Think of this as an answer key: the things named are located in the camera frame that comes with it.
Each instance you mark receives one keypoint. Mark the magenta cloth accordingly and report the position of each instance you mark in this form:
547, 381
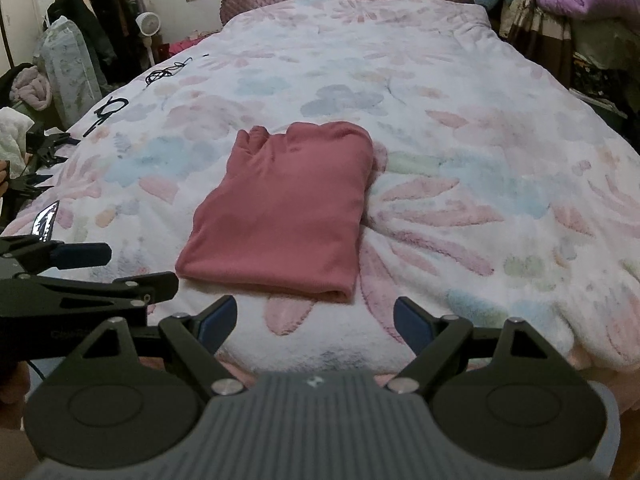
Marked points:
190, 46

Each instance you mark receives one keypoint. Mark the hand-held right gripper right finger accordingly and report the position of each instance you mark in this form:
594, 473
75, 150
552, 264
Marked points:
407, 320

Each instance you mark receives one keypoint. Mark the white fuzzy towel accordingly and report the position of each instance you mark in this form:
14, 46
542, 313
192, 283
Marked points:
12, 135

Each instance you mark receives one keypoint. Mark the grey-green folded cloth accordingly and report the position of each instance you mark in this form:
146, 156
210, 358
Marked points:
602, 40

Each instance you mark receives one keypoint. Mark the pink turtleneck sweater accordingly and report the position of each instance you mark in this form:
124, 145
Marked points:
280, 210

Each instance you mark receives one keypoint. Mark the clothes rack with coats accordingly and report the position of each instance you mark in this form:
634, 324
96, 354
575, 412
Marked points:
115, 10

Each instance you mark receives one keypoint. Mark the black clamp stand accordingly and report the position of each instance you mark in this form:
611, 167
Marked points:
45, 145

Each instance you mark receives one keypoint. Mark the glossy black strip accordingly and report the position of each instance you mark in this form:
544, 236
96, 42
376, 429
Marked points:
45, 222

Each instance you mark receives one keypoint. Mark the white standing fan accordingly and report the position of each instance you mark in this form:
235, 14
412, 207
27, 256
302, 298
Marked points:
149, 22

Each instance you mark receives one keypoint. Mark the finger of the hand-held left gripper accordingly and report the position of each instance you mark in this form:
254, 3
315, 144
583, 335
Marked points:
100, 292
75, 255

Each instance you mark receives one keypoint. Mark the person's left hand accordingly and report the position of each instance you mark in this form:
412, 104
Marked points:
12, 382

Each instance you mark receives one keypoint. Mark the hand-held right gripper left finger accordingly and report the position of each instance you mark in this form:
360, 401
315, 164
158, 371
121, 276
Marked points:
220, 317

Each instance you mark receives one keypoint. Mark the brown plaid cloth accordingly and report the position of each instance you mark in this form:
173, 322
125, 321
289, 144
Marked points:
540, 35

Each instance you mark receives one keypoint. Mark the dark floral cloth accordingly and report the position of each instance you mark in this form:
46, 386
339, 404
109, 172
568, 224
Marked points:
597, 80

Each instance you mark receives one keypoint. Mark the pink fuzzy cloth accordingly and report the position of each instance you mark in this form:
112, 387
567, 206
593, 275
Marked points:
32, 87

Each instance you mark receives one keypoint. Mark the bagged pale floral quilt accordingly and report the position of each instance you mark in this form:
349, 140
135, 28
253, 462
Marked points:
70, 70

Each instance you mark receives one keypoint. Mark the black chair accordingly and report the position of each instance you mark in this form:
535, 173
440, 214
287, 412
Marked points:
7, 82

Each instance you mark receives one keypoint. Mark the white floral blanket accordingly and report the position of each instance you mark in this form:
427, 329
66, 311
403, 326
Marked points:
475, 160

